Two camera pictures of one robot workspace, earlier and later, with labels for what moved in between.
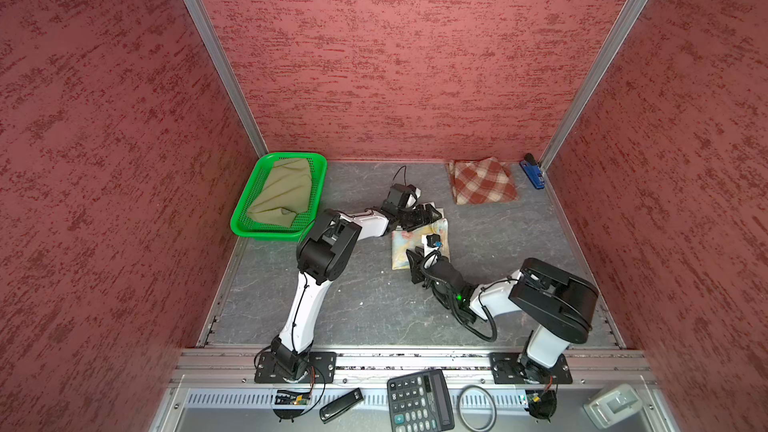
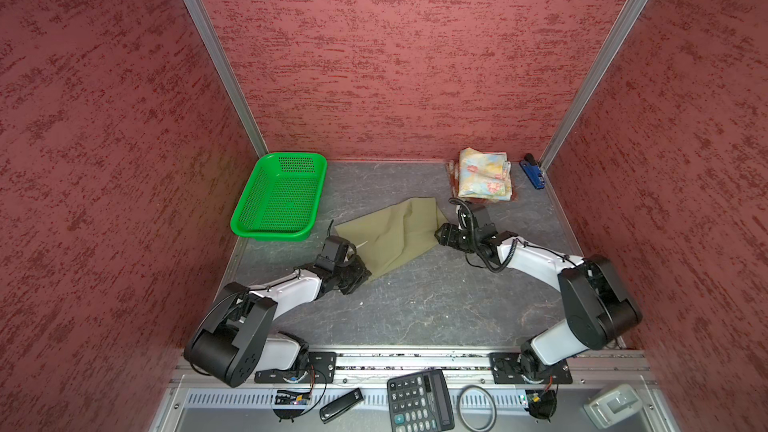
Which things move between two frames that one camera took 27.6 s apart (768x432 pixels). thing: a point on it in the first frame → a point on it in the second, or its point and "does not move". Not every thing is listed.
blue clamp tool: [533, 171] does not move
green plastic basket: [283, 199] does not move
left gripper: [420, 221] → [361, 275]
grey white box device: [612, 405] does not move
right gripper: [418, 267] → [447, 236]
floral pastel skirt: [424, 238] → [485, 175]
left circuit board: [290, 405] does not move
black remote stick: [338, 406] does not move
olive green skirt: [286, 193] → [387, 237]
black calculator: [420, 402] does not move
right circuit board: [542, 404] does not move
